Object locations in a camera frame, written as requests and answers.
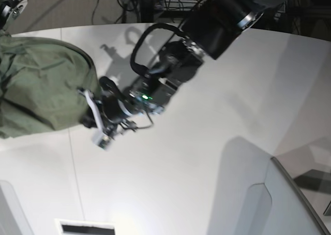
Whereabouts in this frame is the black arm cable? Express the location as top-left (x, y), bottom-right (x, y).
top-left (129, 22), bottom-right (187, 78)

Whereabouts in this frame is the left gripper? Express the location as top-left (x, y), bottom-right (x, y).
top-left (80, 76), bottom-right (134, 129)

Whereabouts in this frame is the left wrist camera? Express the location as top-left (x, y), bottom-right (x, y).
top-left (92, 130), bottom-right (112, 150)

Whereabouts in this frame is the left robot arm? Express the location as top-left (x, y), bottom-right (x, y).
top-left (80, 0), bottom-right (287, 130)

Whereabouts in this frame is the olive green t-shirt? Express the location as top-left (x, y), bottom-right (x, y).
top-left (1, 35), bottom-right (101, 139)

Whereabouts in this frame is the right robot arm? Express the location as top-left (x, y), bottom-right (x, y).
top-left (1, 0), bottom-right (28, 32)

